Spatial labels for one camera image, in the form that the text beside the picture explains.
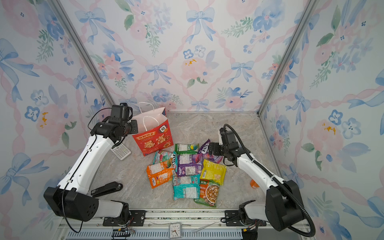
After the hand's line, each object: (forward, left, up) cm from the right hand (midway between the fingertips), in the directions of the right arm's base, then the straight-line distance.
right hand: (215, 146), depth 87 cm
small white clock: (-41, +21, -9) cm, 46 cm away
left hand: (+3, +44, +16) cm, 47 cm away
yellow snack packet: (-12, +1, -8) cm, 14 cm away
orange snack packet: (-14, +32, -8) cm, 36 cm away
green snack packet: (+4, +18, -10) cm, 20 cm away
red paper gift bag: (0, +33, +12) cm, 35 cm away
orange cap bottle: (-19, -20, -9) cm, 29 cm away
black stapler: (-22, +55, -6) cm, 60 cm away
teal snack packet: (-21, +16, -9) cm, 28 cm away
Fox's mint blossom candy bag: (-3, +33, -8) cm, 34 cm away
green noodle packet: (-23, +4, -11) cm, 26 cm away
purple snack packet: (-8, +15, -8) cm, 19 cm away
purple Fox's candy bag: (+2, +6, -8) cm, 10 cm away
